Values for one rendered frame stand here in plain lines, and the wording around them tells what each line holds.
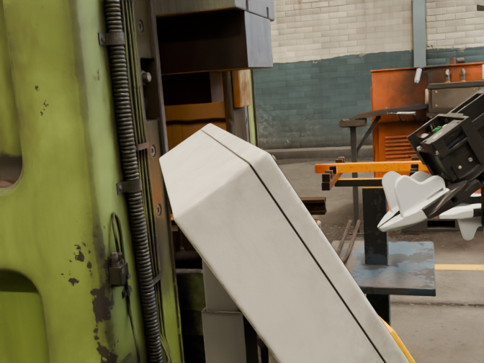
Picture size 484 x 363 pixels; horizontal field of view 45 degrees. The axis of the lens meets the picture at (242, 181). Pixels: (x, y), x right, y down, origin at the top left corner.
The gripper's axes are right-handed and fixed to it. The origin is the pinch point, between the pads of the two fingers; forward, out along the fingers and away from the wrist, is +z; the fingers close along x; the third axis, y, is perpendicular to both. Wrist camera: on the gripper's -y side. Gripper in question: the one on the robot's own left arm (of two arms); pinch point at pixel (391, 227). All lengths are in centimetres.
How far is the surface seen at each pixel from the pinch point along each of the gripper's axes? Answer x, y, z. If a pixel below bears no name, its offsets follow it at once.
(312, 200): -41.9, -5.2, 0.6
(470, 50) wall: -687, -178, -379
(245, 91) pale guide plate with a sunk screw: -78, 16, -5
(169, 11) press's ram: -36, 38, 4
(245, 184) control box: 27.0, 21.4, 13.0
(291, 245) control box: 27.0, 15.9, 12.8
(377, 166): -80, -21, -24
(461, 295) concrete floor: -218, -158, -63
